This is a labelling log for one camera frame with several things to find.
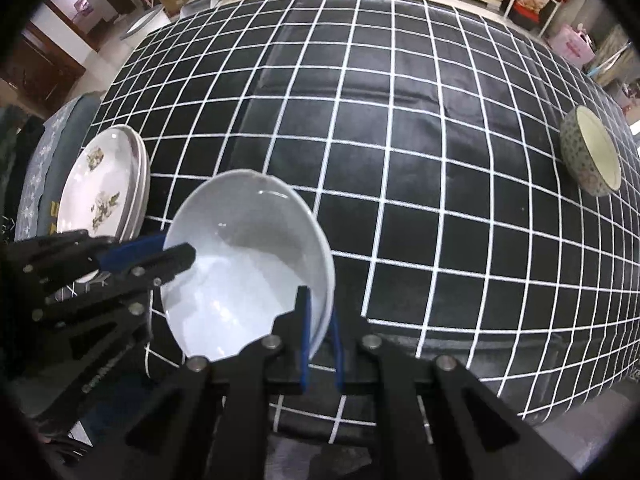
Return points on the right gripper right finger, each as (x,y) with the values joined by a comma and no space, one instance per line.
(434,419)

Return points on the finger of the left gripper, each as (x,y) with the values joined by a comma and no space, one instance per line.
(123,256)
(164,266)

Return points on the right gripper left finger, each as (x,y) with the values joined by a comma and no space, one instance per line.
(209,420)

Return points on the floral white plate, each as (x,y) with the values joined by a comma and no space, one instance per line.
(99,192)

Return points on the white bowl red pattern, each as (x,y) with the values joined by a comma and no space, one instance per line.
(233,292)

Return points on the pink petal white plate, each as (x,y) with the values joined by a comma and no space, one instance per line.
(134,222)

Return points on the plain white bowl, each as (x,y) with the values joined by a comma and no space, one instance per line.
(288,230)

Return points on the green floral bowl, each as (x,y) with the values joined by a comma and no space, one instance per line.
(589,153)

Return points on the grey embroidered chair cover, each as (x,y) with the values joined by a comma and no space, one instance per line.
(50,165)

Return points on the black garment on chair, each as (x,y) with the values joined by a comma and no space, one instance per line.
(20,134)

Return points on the white grey bucket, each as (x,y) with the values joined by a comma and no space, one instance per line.
(153,19)

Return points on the black white checked tablecloth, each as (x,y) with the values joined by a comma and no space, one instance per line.
(426,139)

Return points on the pink shopping bag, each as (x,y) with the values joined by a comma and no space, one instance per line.
(573,44)

